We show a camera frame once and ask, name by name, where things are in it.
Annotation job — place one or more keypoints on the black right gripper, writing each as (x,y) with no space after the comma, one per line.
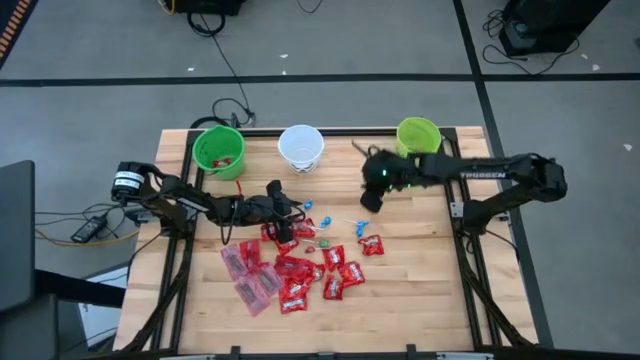
(390,172)

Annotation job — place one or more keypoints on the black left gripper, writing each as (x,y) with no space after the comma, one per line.
(280,210)

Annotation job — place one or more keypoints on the blue lollipop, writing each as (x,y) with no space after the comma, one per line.
(359,232)
(308,204)
(326,220)
(362,223)

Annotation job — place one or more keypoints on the red licorice candy pack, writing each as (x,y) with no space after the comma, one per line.
(250,252)

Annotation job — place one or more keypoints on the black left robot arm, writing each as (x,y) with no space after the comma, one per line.
(150,187)

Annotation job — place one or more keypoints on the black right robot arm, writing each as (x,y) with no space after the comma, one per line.
(480,172)

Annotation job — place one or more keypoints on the small red candy pack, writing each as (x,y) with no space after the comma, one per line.
(221,162)

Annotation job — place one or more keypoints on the clear pink licorice pack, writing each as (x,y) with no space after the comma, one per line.
(252,296)
(269,280)
(232,261)

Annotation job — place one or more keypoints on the lime green jack-o-lantern bucket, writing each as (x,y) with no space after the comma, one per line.
(420,135)

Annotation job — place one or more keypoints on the white jack-o-lantern bucket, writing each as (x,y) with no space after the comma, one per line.
(300,142)

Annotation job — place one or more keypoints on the dark green plastic bucket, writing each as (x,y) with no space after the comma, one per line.
(220,145)

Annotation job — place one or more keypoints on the black power adapter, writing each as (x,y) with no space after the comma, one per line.
(90,227)

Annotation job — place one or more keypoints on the white board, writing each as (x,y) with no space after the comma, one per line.
(102,305)

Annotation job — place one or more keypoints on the black bar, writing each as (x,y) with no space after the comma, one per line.
(80,289)

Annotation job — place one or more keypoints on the black equipment box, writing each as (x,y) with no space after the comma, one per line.
(207,5)

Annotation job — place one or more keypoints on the large black equipment case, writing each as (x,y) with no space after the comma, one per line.
(550,22)

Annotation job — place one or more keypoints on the dark grey monitor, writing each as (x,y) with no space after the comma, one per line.
(15,235)

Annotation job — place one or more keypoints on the black orange striped mat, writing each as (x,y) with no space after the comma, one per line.
(15,25)

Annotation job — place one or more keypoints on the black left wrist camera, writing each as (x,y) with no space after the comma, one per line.
(274,189)

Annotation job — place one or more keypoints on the grey metal bracket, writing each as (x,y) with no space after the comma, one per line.
(456,209)

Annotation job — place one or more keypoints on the black aluminium table frame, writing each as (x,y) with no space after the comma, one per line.
(260,132)

